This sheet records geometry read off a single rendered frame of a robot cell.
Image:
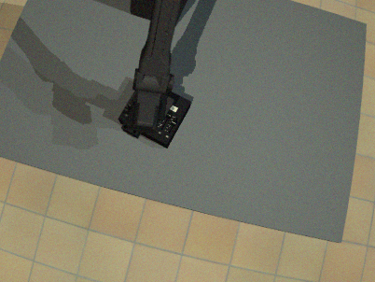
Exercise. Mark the black lighting desk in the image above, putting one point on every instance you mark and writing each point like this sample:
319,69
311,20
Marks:
166,129

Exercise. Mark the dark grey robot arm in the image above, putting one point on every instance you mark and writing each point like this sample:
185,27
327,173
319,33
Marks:
153,75

